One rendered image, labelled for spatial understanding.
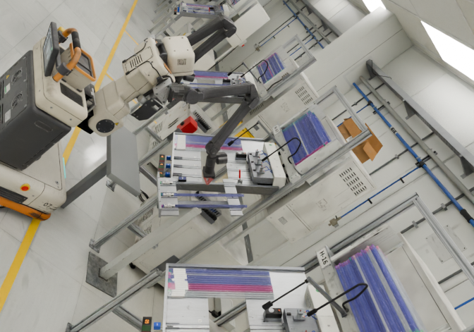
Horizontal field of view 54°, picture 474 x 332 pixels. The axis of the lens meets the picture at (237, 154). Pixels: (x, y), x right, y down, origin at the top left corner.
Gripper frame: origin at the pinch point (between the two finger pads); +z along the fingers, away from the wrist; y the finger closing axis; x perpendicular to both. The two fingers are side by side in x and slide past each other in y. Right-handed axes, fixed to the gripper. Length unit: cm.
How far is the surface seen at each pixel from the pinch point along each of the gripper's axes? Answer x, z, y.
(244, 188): -26.7, 10.1, 7.6
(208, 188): -3.3, 12.2, 9.5
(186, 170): 9.7, 11.5, 26.8
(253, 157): -38, 6, 37
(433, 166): -230, 46, 90
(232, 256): -27, 68, 2
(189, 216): 10.8, 14.6, -14.2
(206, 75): -26, 26, 209
